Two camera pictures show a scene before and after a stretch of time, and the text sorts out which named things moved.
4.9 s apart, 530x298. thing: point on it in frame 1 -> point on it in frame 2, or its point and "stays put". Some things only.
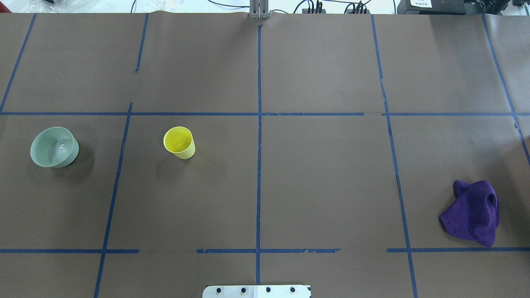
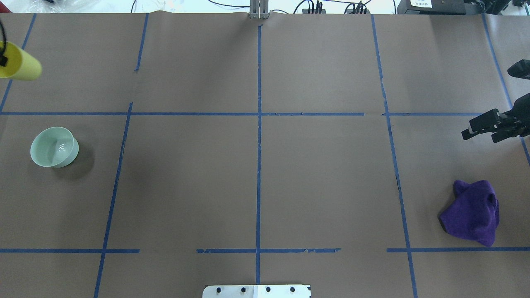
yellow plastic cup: [179, 141] -> [19, 65]
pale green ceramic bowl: [54, 147] stays put
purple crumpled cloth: [474, 214] stays put
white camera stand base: [256, 291] stays put
